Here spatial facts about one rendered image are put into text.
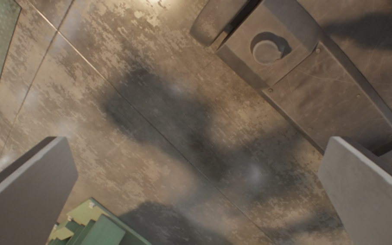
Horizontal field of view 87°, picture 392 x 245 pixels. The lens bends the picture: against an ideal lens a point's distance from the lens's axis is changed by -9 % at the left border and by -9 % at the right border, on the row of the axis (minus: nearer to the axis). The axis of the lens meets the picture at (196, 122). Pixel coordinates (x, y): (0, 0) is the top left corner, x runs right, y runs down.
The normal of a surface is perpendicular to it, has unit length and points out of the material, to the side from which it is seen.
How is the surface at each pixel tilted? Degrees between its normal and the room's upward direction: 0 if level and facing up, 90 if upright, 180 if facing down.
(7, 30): 0
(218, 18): 12
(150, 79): 0
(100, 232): 90
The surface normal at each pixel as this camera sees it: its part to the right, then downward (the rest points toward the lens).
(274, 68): -0.25, 0.53
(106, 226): 0.70, -0.47
